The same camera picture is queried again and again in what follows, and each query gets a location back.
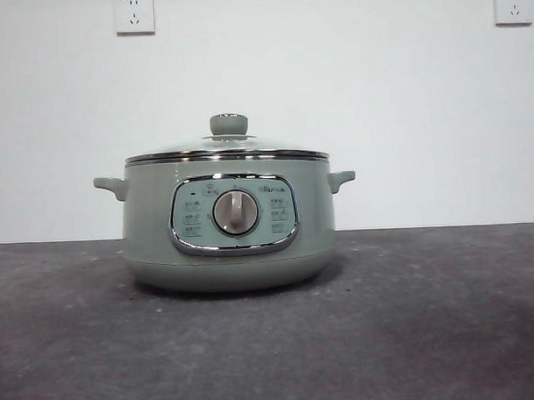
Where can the white wall socket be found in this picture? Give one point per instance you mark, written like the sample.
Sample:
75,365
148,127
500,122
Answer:
513,5
134,13

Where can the pale green electric pot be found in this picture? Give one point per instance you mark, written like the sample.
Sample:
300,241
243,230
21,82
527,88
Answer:
234,258

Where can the glass pot lid with knob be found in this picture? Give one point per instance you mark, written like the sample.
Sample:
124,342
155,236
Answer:
228,126

